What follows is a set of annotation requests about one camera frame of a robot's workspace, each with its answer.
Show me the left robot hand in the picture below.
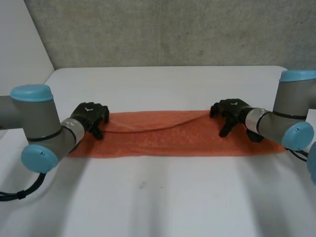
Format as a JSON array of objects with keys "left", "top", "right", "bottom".
[{"left": 70, "top": 101, "right": 111, "bottom": 140}]

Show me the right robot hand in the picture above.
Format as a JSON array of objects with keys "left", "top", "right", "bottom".
[{"left": 209, "top": 98, "right": 253, "bottom": 137}]

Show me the coral towel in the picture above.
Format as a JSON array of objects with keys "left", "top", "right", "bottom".
[{"left": 67, "top": 110, "right": 285, "bottom": 158}]

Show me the black cable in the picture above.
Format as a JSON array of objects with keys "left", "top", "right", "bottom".
[
  {"left": 0, "top": 171, "right": 47, "bottom": 202},
  {"left": 283, "top": 147, "right": 310, "bottom": 162}
]

